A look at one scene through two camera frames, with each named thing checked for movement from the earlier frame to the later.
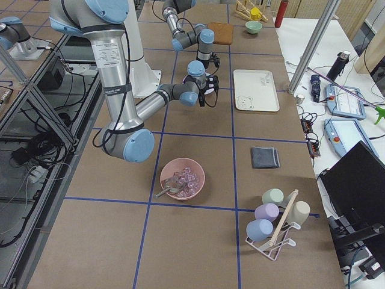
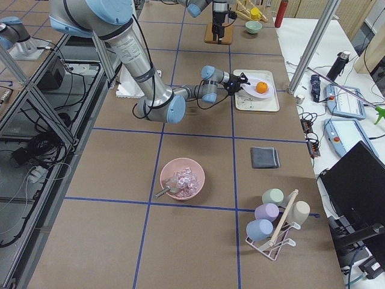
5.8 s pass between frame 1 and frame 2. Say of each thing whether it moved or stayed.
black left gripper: moved
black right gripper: moved
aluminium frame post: stayed
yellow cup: stayed
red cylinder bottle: stayed
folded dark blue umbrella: stayed
